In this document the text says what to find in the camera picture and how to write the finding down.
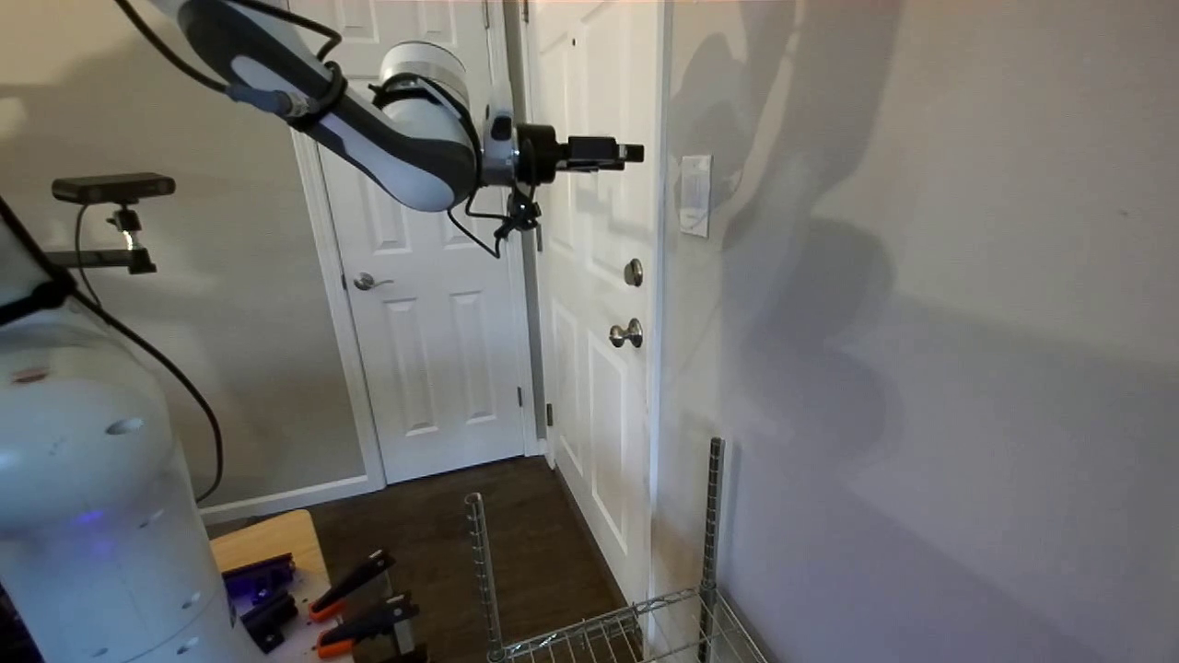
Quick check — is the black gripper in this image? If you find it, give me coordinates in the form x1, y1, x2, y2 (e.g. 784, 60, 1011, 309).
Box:
512, 125, 645, 185

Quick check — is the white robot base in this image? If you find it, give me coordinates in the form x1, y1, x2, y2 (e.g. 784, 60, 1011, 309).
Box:
0, 195, 265, 663

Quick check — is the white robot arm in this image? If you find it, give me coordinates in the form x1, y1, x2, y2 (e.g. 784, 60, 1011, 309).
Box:
149, 0, 645, 213

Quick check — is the white panel front door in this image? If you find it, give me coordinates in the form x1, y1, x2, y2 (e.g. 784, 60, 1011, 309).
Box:
525, 0, 659, 600

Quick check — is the silver deadbolt lock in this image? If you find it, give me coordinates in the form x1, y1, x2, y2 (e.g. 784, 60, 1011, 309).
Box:
622, 257, 645, 286

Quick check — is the silver door knob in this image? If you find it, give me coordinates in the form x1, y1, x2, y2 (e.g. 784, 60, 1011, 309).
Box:
607, 318, 645, 351

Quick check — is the white interior door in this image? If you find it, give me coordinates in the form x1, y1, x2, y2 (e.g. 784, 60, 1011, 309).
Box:
291, 0, 542, 481

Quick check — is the wooden board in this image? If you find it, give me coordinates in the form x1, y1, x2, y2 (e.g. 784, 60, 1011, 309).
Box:
208, 509, 330, 605

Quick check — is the orange black clamp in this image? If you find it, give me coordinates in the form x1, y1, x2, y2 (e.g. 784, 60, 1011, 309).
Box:
313, 596, 426, 663
309, 547, 394, 621

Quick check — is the purple black block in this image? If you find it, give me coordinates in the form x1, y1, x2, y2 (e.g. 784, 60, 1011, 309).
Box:
221, 553, 299, 652

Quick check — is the white wall light switch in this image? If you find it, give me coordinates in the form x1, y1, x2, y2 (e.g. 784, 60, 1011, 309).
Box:
676, 156, 712, 234

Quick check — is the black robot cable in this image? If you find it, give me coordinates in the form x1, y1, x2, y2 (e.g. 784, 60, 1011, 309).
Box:
65, 195, 228, 509

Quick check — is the black stereo camera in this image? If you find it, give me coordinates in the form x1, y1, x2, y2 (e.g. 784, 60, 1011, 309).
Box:
52, 173, 178, 205

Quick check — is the metal wire shoe rack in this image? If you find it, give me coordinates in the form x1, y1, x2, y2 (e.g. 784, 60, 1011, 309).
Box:
459, 432, 777, 663

